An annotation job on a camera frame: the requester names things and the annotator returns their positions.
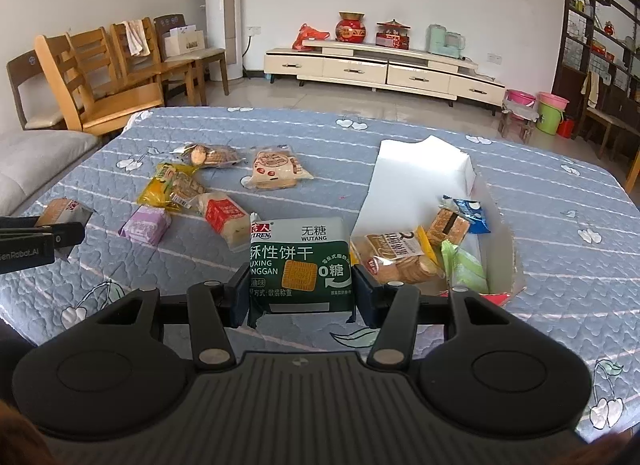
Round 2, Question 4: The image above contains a white tower air conditioner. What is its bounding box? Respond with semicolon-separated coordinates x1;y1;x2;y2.
204;0;244;82

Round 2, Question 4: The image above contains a beige bread packet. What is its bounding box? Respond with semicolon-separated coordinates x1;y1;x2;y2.
249;145;317;192

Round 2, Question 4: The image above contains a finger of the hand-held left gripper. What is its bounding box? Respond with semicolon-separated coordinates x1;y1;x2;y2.
0;216;87;250

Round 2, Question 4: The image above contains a white towel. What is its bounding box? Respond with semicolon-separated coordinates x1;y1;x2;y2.
123;20;152;58

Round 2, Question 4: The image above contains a red pagoda box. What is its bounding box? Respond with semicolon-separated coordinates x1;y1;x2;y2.
374;18;411;51

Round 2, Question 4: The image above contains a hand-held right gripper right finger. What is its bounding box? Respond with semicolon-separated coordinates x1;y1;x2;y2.
351;265;537;369

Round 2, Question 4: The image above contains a grey sofa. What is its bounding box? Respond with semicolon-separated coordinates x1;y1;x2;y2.
0;129;101;218

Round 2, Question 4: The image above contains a green bucket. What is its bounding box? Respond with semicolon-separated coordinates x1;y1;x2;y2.
535;91;570;136

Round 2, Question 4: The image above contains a clear round biscuit packet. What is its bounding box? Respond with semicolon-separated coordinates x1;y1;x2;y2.
171;143;247;169

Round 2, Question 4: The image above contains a yellow egg cookie bag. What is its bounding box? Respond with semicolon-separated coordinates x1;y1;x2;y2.
350;227;447;287

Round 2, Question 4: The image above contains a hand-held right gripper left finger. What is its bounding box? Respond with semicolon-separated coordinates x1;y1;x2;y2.
64;276;252;371

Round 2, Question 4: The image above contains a dark wooden shelf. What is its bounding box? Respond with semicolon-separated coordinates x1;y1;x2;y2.
551;0;640;146

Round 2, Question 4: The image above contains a cream tv cabinet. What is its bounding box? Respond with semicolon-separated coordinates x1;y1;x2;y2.
263;38;507;106

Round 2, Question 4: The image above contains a brown green cake packet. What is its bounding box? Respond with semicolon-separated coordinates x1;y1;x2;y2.
425;206;472;247

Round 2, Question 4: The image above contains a red round pot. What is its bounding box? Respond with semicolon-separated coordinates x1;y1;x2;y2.
334;12;367;44

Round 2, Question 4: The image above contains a blue white snack packet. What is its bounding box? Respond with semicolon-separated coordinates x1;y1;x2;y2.
451;198;494;235

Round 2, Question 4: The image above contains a yellow snack packet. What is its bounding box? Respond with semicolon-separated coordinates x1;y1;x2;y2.
136;161;176;210

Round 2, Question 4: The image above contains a dark brown wooden chair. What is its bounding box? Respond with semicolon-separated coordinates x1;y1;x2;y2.
152;13;231;96

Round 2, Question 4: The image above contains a dark chair with cushion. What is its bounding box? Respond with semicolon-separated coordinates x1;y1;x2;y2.
6;50;67;132

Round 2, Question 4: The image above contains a light wooden chair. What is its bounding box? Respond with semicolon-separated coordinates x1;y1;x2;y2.
66;26;118;96
33;33;167;139
109;17;202;106

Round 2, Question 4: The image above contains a wooden bench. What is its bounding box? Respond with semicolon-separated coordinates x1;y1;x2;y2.
581;106;640;162

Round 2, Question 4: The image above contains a small wooden stool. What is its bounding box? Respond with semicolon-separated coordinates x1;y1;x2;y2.
498;107;539;145

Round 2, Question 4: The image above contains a light green snack packet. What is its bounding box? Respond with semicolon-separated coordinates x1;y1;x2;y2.
440;239;490;294

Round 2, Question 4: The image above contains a purple snack box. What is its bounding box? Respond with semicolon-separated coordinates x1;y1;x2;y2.
117;204;172;247

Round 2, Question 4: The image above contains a red plastic bag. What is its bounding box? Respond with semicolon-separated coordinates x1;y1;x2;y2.
292;23;331;52

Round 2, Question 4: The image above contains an orange white snack packet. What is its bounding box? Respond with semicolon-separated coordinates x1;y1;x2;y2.
36;197;94;230

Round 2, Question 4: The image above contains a white paper box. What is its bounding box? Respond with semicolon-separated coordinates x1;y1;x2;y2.
164;25;206;58

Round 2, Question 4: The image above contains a white red cardboard box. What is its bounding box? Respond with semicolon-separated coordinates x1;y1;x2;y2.
349;135;527;307

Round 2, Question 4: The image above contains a green white biscuit packet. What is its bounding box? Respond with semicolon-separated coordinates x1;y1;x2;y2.
247;215;357;330

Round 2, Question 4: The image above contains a mint green appliance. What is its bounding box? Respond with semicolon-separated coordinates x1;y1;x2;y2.
425;23;466;57

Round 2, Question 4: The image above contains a clear brown cracker packet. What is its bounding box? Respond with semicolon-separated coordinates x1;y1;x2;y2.
169;174;207;209

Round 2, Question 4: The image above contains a red label cracker packet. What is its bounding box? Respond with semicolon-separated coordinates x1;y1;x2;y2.
196;191;252;252

